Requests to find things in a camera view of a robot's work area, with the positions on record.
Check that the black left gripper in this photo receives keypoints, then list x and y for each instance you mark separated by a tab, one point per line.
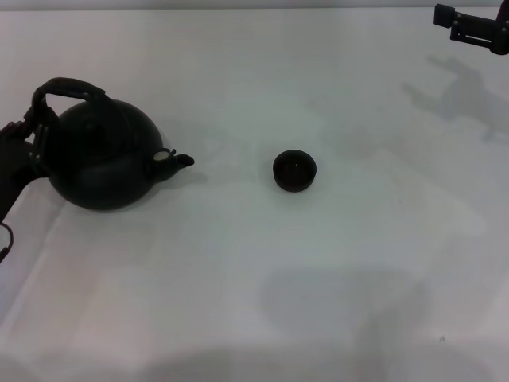
14	163

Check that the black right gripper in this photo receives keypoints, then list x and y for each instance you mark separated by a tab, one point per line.
502	28

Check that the small dark brown teacup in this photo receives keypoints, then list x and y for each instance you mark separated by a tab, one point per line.
295	171

